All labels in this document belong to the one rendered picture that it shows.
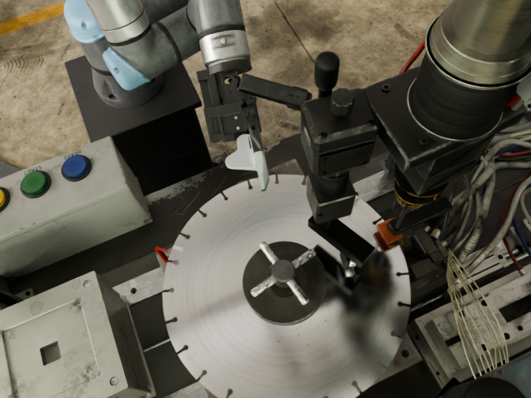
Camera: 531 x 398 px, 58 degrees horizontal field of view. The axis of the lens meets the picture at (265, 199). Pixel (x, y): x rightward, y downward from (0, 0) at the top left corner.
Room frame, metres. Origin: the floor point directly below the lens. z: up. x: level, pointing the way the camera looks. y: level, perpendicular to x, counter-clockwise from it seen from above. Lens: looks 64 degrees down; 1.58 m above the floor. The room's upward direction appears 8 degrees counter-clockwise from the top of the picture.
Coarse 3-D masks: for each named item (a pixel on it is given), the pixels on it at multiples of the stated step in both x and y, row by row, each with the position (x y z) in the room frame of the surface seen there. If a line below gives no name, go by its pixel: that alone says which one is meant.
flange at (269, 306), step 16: (256, 256) 0.22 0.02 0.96; (288, 256) 0.21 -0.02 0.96; (256, 272) 0.20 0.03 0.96; (304, 272) 0.19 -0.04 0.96; (320, 272) 0.18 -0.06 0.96; (272, 288) 0.17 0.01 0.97; (288, 288) 0.16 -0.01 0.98; (304, 288) 0.17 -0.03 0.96; (320, 288) 0.16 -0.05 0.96; (256, 304) 0.15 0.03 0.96; (272, 304) 0.15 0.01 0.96; (288, 304) 0.15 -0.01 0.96; (320, 304) 0.14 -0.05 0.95; (272, 320) 0.13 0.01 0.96; (288, 320) 0.13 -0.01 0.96
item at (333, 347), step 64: (256, 192) 0.32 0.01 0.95; (192, 256) 0.24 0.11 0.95; (320, 256) 0.21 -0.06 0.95; (384, 256) 0.20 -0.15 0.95; (192, 320) 0.15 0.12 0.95; (256, 320) 0.14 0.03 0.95; (320, 320) 0.12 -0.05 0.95; (384, 320) 0.11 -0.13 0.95; (256, 384) 0.06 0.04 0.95; (320, 384) 0.05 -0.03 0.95
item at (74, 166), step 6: (72, 156) 0.46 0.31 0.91; (78, 156) 0.46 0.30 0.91; (66, 162) 0.45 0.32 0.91; (72, 162) 0.45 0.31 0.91; (78, 162) 0.45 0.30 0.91; (84, 162) 0.45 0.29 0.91; (66, 168) 0.44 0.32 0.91; (72, 168) 0.44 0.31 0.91; (78, 168) 0.43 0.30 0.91; (84, 168) 0.43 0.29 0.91; (66, 174) 0.43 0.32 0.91; (72, 174) 0.43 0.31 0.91; (78, 174) 0.42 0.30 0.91
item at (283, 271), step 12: (264, 252) 0.21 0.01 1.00; (312, 252) 0.20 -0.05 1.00; (276, 264) 0.19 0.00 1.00; (288, 264) 0.19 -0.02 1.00; (300, 264) 0.19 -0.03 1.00; (276, 276) 0.17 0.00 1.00; (288, 276) 0.17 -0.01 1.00; (264, 288) 0.16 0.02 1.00; (300, 288) 0.16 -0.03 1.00; (300, 300) 0.14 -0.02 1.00
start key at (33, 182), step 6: (30, 174) 0.44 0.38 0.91; (36, 174) 0.44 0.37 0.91; (42, 174) 0.43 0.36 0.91; (24, 180) 0.43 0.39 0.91; (30, 180) 0.43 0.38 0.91; (36, 180) 0.42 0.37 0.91; (42, 180) 0.42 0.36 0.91; (24, 186) 0.41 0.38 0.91; (30, 186) 0.41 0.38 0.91; (36, 186) 0.41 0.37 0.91; (42, 186) 0.41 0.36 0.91; (30, 192) 0.40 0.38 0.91; (36, 192) 0.40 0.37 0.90
